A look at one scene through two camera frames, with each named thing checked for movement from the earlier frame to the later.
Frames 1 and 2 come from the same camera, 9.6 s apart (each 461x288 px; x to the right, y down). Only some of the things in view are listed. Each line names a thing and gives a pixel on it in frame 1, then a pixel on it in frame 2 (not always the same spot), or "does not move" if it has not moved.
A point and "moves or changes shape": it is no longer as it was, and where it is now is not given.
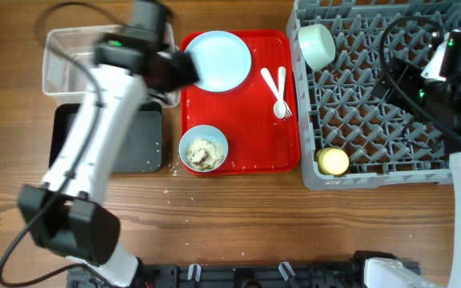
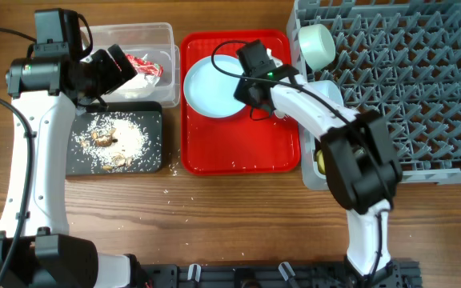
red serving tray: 258,119 does not move
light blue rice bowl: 203,148 to 329,90
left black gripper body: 174,71 to 102,74
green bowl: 317,45 does not move
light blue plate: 223,60 to 210,90
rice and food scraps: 205,154 moves or changes shape
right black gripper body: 393,81 to 245,93
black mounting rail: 239,274 does not move
